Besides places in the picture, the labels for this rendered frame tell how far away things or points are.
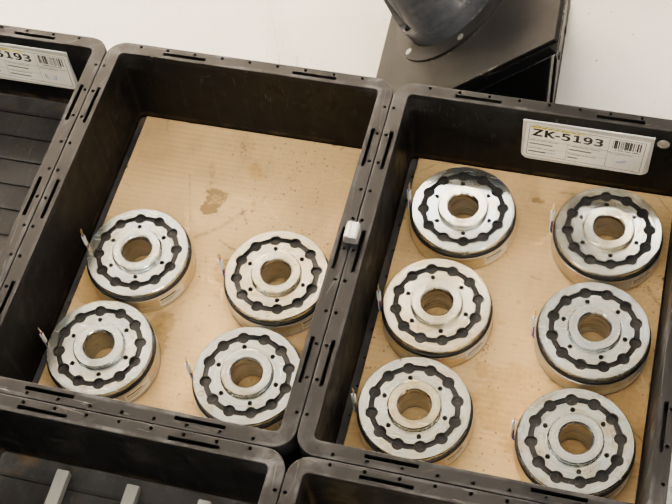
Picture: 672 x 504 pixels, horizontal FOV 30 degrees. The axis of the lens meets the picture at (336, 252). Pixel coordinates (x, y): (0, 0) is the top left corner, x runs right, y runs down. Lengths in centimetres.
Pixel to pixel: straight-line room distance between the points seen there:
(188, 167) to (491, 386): 40
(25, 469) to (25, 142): 38
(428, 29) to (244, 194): 28
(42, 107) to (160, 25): 28
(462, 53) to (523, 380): 38
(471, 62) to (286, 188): 24
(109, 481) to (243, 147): 39
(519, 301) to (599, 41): 47
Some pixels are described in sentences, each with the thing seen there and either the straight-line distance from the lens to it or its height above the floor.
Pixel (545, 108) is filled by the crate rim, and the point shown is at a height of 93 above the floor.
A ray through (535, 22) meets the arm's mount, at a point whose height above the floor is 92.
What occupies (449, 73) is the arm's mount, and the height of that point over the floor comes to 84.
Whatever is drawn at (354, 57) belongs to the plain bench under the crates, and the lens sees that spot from 157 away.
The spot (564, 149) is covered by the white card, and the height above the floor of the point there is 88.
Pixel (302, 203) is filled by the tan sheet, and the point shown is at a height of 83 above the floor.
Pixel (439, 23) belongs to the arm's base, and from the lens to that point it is 139.
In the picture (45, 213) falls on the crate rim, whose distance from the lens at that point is 122.
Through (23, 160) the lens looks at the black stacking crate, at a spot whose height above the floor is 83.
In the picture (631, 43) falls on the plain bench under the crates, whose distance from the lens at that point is 159.
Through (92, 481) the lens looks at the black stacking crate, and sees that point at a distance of 118.
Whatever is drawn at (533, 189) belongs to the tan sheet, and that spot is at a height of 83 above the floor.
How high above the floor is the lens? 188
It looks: 57 degrees down
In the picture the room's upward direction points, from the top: 8 degrees counter-clockwise
